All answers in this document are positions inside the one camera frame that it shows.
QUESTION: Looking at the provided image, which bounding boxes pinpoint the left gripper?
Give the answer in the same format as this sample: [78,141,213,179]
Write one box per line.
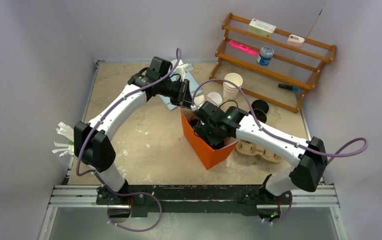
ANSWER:
[159,78,195,110]

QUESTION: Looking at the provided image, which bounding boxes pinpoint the orange paper bag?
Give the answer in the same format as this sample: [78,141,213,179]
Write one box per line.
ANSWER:
[180,106,247,170]

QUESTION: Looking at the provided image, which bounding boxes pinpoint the black cup lid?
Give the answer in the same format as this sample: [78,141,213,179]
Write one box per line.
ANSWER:
[189,119,200,128]
[251,99,270,114]

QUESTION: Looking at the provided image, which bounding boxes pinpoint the black paper cup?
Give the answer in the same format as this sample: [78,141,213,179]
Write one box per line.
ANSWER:
[253,109,267,123]

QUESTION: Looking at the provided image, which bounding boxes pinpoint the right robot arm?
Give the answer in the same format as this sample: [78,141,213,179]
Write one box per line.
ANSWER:
[191,101,327,204]

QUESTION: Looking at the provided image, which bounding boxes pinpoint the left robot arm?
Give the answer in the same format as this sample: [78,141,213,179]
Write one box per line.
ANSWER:
[73,56,192,205]

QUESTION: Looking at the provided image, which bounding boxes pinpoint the light blue paper bag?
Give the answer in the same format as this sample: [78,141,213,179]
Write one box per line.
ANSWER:
[159,60,202,110]

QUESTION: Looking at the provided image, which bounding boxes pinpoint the white cup lid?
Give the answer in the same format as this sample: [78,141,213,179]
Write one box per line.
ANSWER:
[205,91,223,107]

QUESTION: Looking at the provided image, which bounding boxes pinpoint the stacked white paper cups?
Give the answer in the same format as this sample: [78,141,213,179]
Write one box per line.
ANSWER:
[223,72,243,101]

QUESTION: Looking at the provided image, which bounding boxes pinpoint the pink highlighter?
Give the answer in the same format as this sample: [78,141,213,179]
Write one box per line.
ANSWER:
[228,40,259,56]

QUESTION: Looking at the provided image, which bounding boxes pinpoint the black blue marker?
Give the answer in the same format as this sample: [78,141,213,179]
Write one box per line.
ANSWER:
[278,83,300,92]

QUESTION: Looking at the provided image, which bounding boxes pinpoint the wooden shelf rack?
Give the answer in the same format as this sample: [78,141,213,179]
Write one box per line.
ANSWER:
[208,12,337,115]

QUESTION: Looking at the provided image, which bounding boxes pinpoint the blue white round tin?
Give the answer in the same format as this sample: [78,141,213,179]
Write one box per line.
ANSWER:
[256,46,275,66]

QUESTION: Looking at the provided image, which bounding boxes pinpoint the white green box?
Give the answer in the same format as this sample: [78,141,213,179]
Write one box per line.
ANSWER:
[247,18,277,39]

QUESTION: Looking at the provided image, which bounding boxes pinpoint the pink white tape dispenser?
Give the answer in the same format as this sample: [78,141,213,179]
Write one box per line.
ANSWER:
[286,34,305,48]

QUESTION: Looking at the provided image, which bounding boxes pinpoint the thin wooden stick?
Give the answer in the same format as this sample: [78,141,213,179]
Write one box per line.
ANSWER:
[306,8,323,38]

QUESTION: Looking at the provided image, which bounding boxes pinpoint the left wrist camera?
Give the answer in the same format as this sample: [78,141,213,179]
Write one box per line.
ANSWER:
[175,63,194,80]

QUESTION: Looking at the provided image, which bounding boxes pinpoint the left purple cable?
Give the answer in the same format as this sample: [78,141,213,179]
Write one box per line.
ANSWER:
[75,47,183,233]

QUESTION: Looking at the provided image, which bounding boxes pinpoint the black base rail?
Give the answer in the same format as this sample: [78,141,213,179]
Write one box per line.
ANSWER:
[96,184,293,221]

